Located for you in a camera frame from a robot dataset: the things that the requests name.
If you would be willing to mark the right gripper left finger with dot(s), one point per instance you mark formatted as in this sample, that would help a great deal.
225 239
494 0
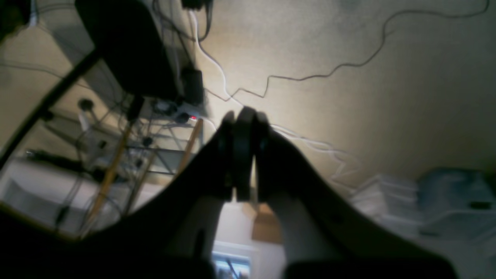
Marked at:
171 236

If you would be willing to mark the cardboard box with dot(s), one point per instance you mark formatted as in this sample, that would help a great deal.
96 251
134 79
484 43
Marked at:
265 225

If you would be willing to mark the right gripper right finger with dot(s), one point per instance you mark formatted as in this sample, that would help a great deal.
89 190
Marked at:
323 235

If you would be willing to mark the white power strip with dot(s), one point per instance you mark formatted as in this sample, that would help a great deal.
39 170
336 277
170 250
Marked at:
178 112

